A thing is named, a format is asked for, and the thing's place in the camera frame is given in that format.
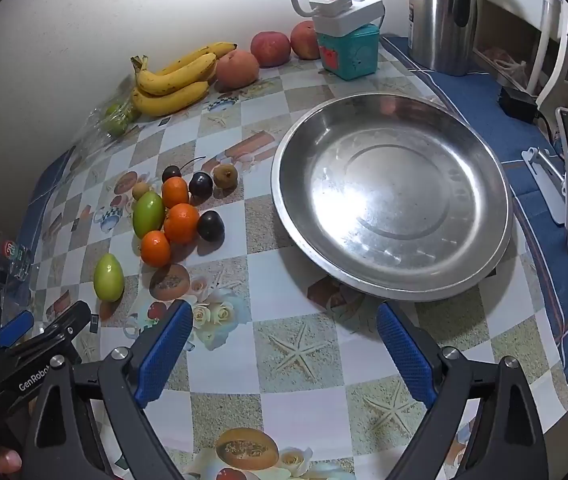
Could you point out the clear plastic package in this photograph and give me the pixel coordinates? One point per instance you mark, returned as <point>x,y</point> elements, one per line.
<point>11,255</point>

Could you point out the clear plastic bag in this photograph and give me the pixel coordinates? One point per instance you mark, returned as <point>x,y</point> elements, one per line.
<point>94,127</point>

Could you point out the checkered printed tablecloth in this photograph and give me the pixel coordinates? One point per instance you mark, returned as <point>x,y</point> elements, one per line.
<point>284,340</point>

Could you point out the green jujube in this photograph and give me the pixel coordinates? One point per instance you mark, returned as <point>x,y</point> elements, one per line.
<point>148,214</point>
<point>109,277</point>

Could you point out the small brown longan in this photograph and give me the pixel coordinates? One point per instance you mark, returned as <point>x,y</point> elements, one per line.
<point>139,190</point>

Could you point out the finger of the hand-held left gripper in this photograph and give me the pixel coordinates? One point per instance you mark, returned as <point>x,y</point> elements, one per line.
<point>14,327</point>
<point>71,322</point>

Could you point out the large brown longan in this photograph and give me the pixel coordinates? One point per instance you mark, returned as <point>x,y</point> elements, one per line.
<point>225,176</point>

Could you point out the white phone stand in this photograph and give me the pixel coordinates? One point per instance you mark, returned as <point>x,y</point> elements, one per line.
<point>544,175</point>

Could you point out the dark cherry with stem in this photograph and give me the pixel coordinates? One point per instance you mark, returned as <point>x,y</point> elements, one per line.
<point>170,173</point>

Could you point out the pale orange apple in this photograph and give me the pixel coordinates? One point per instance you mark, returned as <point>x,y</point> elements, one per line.
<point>236,70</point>

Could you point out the small orange tangerine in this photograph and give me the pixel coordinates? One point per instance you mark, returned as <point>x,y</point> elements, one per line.
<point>175,192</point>
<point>181,222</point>
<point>155,248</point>

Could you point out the steel thermos kettle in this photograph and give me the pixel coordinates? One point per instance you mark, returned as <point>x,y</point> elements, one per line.
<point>439,15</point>

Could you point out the yellow banana bunch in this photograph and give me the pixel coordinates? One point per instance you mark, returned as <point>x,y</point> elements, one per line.
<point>179,77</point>

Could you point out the teal toy box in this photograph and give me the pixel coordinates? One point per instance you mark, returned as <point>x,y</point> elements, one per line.
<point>351,55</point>

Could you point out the pink white bundle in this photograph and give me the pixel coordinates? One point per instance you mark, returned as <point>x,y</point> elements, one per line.
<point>501,60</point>

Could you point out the white power strip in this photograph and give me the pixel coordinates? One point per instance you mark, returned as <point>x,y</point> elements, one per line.
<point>346,7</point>

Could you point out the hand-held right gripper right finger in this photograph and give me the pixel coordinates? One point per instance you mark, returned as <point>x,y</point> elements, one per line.
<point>406,350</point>

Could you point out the person's left hand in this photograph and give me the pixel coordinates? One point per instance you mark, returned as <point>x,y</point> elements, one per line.
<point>6,460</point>

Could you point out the green fruit in bag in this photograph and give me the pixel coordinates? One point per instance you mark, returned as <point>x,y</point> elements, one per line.
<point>114,119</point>

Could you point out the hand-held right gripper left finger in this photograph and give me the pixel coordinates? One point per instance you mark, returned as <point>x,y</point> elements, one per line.
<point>164,350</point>

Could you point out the red apple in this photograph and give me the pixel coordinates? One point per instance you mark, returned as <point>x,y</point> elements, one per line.
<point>306,40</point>
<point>270,49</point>

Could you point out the round steel plate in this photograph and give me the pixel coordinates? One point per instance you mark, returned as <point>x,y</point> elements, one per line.
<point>389,195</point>

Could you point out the black power adapter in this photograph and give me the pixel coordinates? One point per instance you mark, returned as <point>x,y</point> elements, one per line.
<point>516,102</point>

